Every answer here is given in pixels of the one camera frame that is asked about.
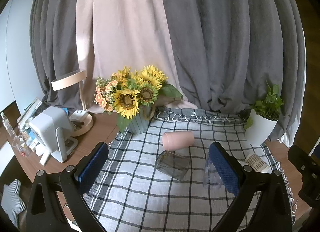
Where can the clear measuring cup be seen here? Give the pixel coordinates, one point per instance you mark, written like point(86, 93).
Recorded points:
point(21, 147)

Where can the small white blue box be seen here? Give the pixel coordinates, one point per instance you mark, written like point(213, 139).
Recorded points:
point(33, 141)

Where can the checked tablecloth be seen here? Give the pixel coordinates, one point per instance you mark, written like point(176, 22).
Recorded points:
point(140, 197)

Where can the white plant pot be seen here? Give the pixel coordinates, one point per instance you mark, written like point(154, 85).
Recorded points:
point(260, 129)

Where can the pink curtain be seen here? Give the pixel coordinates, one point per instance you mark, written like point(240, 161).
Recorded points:
point(120, 34)

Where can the clear plastic bottle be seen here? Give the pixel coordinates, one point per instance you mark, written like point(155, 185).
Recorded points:
point(7, 124)

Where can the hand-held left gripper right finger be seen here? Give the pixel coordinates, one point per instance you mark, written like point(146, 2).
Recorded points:
point(225, 169)

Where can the blue ribbed vase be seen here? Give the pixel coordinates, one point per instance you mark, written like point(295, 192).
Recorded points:
point(137, 124)

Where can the white desk lamp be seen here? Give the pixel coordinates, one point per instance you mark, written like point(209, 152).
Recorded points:
point(68, 80)

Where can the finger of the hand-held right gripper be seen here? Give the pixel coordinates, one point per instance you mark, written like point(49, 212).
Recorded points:
point(306, 169)

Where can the striped star cushion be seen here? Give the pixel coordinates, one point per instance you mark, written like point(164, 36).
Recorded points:
point(13, 199)

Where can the white projector on stand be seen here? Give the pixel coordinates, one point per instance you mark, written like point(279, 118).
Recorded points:
point(50, 127)

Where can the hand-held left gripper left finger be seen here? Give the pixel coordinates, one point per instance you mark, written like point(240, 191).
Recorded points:
point(92, 165)

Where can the white charger block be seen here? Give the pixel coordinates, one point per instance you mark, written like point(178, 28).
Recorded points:
point(80, 116)

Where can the sunflower bouquet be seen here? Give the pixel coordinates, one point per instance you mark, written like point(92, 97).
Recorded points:
point(130, 97)

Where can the pink cup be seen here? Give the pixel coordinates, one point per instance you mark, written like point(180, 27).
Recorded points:
point(178, 140)

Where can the clear plastic cup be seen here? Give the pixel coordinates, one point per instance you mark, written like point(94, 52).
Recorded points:
point(209, 172)

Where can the green potted plant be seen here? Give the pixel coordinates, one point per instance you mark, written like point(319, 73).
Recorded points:
point(268, 107)

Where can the row of books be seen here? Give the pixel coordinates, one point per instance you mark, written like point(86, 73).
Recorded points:
point(28, 114)

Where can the grey curtain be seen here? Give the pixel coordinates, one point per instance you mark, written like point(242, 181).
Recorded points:
point(55, 47)
point(235, 47)

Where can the white sheer curtain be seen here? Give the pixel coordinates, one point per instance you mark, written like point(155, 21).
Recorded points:
point(291, 135)

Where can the grey glass cup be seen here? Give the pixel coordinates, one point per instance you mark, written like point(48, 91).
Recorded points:
point(172, 165)

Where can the white brown patterned cup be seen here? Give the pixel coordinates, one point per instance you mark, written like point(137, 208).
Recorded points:
point(257, 163)

